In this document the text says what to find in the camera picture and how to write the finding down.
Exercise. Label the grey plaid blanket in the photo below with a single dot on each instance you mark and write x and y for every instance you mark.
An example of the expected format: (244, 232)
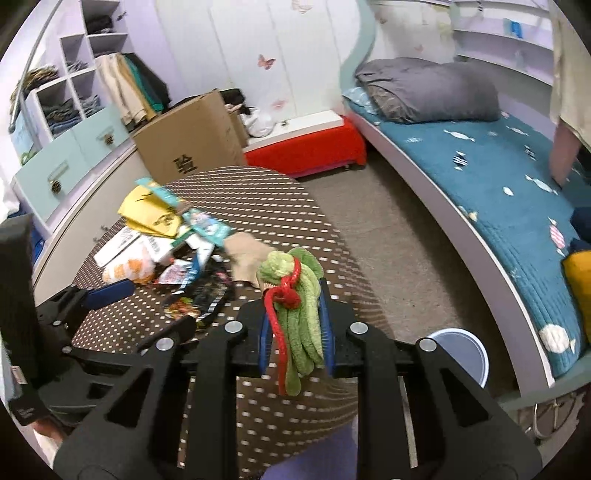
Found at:
(385, 104)

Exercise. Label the red white wrapper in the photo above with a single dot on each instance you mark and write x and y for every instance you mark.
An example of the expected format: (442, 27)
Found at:
(178, 274)

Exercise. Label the white green box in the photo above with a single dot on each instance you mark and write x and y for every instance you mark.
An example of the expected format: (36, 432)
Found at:
(115, 244)

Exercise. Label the silver curved rail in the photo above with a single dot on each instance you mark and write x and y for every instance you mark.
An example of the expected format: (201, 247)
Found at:
(32, 50)

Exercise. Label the dark hanging garment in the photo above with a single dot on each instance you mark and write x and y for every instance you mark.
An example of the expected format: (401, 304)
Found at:
(157, 78)

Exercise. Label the white cubby shelf unit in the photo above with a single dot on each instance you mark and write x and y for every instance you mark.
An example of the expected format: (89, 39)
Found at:
(69, 41)

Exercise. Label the white wall shelf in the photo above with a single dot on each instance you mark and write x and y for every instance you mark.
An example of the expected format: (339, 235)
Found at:
(508, 46)

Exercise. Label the black bag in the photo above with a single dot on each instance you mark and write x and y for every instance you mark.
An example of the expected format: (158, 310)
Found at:
(233, 97)

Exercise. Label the teal patterned pillow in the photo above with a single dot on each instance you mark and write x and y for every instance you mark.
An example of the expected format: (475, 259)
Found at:
(356, 96)

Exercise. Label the black shiny wrapper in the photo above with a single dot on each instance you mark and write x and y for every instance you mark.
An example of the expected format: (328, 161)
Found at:
(212, 295)

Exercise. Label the olive clothes pile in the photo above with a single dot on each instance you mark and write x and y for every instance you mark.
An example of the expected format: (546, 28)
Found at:
(39, 76)

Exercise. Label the purple cloth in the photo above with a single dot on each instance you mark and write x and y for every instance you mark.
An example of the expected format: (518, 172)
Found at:
(323, 457)

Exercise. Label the green hanging garment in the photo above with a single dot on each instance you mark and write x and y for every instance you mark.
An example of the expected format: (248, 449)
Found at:
(143, 83)

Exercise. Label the white low cabinet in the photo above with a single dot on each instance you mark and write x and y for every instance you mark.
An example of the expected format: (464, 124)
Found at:
(92, 203)

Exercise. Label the red rubbery strip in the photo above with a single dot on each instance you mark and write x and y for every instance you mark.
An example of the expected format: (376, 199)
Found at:
(293, 277)

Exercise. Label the yellow paper bag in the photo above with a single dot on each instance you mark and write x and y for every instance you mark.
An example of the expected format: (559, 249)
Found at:
(138, 207)

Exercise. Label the beige cloth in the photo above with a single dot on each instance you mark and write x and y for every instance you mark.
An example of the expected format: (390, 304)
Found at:
(244, 258)

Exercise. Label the beige hanging shirt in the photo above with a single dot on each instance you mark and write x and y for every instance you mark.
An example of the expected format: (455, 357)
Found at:
(570, 69)

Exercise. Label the small white plastic bag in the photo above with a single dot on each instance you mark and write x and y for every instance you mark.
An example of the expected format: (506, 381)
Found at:
(258, 124)

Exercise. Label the small blue box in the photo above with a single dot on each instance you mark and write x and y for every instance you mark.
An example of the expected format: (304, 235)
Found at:
(515, 27)

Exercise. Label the grey quilt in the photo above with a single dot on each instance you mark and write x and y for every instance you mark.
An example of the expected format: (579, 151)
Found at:
(438, 92)

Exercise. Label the white orange packet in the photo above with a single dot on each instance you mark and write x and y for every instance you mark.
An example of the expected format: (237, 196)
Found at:
(134, 267)

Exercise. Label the navy cloth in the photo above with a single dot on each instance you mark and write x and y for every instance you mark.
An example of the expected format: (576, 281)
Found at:
(582, 226)

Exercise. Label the teal drawer cabinet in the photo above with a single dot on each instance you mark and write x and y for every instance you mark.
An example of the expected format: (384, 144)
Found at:
(46, 157)

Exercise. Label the pink butterfly sticker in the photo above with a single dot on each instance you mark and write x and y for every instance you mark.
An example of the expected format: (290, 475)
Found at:
(266, 61)

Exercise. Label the white wardrobe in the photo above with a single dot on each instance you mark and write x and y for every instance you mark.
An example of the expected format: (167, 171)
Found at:
(231, 55)

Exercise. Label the cream hanging garment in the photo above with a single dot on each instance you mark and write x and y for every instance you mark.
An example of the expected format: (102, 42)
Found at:
(115, 87)

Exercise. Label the teal snack packet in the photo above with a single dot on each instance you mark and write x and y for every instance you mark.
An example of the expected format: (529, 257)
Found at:
(207, 226)

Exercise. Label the black folded clothes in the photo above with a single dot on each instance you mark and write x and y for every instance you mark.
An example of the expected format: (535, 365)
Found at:
(99, 21)

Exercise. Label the pale butterfly sticker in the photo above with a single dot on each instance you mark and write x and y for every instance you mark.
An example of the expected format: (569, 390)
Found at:
(301, 4)

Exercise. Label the teal striped packet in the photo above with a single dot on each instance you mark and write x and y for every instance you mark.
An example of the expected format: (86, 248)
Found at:
(157, 191)

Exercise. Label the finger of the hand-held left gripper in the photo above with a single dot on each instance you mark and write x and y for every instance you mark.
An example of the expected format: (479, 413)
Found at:
(111, 291)
(138, 344)

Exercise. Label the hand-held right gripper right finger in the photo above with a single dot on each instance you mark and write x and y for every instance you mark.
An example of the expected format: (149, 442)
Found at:
(328, 341)

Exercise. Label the teal quilted mattress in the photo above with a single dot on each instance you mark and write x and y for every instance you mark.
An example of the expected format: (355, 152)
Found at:
(498, 184)

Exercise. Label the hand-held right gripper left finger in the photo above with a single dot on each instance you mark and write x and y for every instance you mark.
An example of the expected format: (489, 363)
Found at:
(267, 341)

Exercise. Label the brown cardboard box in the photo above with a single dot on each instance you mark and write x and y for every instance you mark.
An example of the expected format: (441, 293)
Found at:
(198, 134)

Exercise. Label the red storage box white lid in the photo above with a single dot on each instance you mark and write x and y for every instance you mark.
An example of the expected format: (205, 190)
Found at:
(314, 147)

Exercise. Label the grey folded clothes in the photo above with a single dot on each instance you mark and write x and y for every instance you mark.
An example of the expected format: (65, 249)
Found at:
(64, 115)

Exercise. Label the yellow jacket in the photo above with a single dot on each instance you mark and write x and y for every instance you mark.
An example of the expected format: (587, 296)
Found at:
(579, 281)

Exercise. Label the light blue waste bin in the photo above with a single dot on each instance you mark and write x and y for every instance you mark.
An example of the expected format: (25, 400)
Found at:
(466, 350)

